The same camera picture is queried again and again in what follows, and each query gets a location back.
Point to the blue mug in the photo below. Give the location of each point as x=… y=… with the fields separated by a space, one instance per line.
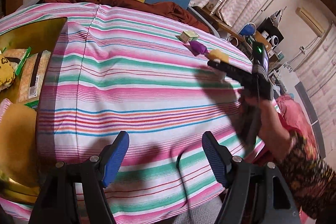
x=248 y=29

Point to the patterned sleeve forearm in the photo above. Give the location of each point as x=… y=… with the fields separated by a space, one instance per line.
x=310 y=179

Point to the wooden side shelf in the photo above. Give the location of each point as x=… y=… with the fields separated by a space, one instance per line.
x=242 y=43

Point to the yellow knitted sock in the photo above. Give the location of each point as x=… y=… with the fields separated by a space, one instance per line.
x=7 y=73

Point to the red pink clothes pile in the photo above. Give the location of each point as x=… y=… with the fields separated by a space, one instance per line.
x=294 y=116

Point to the dark red blanket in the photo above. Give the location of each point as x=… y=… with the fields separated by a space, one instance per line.
x=166 y=9

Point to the small green cream box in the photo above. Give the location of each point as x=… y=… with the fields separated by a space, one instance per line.
x=188 y=36

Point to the black appliance on shelf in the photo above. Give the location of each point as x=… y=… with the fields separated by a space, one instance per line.
x=274 y=36

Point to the striped bed sheet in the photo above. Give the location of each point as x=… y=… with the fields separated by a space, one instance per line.
x=116 y=69

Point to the large tan sponge block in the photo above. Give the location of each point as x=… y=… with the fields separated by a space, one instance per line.
x=19 y=158

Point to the pink hair roller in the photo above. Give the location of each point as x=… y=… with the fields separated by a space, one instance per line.
x=4 y=105

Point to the white box on shelf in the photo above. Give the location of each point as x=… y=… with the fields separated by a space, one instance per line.
x=213 y=5

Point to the small tan sponge piece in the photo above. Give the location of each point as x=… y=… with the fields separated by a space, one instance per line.
x=218 y=56

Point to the person right hand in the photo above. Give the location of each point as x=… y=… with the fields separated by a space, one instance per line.
x=276 y=138

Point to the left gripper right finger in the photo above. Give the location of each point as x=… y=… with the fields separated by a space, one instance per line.
x=255 y=194

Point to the wall air conditioner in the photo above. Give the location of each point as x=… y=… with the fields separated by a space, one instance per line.
x=310 y=21

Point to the purple wrapped candy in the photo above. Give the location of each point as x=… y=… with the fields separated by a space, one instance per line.
x=198 y=48

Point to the green-edged snack packet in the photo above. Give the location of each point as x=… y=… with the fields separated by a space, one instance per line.
x=17 y=58

